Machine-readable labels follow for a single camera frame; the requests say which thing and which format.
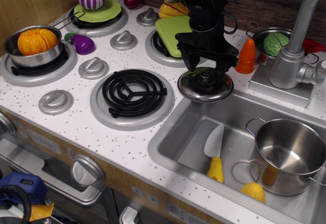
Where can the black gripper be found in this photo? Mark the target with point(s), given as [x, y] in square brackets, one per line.
[211, 46]

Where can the stainless steel pot lid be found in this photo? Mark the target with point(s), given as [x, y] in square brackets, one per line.
[205, 85]

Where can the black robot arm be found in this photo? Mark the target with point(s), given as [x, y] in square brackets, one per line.
[208, 16]

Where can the silver stove knob back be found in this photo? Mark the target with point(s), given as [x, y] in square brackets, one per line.
[147, 18]

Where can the silver stove knob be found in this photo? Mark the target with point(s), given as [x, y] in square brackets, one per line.
[123, 41]
[94, 68]
[147, 18]
[55, 102]

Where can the black front stove coil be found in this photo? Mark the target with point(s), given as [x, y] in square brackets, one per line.
[133, 93]

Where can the silver stove knob upper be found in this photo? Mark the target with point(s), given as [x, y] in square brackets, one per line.
[123, 41]

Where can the silver stove knob middle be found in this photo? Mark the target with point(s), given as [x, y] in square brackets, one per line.
[94, 68]

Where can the silver stove knob front left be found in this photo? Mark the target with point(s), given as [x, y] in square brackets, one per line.
[55, 102]

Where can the orange toy carrot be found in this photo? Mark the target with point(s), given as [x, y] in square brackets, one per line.
[246, 58]

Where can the green toy cutting board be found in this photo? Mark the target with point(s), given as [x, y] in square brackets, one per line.
[168, 28]

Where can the small steel pot right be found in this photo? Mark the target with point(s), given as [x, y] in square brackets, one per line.
[258, 35]

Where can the yellow toy banana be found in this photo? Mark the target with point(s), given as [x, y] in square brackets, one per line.
[168, 10]

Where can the green toy cabbage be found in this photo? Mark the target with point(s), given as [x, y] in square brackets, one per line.
[273, 43]

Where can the silver toy faucet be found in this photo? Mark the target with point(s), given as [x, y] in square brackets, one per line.
[289, 79]

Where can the silver sink basin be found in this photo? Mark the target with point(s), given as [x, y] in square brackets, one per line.
[179, 146]

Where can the red toy chili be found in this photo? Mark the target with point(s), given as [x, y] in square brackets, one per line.
[311, 46]

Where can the green toy plate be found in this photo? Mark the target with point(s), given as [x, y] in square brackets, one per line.
[108, 11]

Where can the large steel pot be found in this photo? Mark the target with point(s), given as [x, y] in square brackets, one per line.
[286, 156]

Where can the purple toy eggplant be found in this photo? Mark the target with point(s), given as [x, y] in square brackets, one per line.
[83, 44]

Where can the yellow toy corn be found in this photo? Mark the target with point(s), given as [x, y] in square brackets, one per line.
[255, 191]

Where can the silver oven dial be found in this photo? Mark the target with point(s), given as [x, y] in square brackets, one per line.
[85, 171]

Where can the small steel saucepan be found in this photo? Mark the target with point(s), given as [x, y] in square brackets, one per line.
[33, 60]

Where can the orange toy pumpkin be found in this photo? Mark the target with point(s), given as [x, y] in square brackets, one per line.
[35, 41]

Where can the blue tool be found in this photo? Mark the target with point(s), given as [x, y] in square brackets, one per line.
[32, 185]

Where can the yellow cloth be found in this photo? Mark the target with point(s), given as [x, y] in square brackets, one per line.
[40, 211]

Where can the yellow handled toy knife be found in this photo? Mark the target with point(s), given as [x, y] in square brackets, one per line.
[212, 149]

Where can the silver oven door handle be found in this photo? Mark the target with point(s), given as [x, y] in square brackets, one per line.
[56, 175]

